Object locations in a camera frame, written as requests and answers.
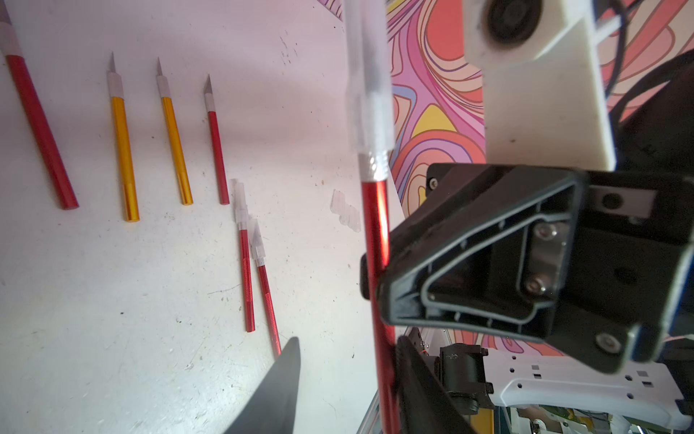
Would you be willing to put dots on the clear protective cap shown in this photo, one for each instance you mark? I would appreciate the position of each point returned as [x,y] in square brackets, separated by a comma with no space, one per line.
[348,215]

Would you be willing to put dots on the red carving knife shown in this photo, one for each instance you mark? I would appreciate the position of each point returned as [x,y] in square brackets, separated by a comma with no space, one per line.
[371,129]
[257,251]
[216,143]
[37,120]
[241,216]

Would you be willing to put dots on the gold carving knife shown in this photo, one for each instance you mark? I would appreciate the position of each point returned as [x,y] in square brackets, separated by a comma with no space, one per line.
[174,137]
[124,154]

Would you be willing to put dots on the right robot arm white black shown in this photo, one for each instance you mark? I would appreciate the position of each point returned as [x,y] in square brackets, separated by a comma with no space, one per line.
[651,124]

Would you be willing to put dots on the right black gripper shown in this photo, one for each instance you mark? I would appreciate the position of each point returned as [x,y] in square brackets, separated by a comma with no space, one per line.
[592,263]

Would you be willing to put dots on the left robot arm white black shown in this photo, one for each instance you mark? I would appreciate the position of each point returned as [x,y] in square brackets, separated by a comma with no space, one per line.
[476,378]

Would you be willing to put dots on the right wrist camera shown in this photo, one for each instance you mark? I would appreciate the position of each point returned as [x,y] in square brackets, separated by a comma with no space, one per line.
[543,91]

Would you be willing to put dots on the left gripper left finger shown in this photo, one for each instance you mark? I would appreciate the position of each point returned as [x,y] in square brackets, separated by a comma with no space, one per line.
[272,407]

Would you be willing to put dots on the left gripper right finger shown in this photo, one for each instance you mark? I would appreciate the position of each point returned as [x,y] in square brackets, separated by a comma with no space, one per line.
[424,406]

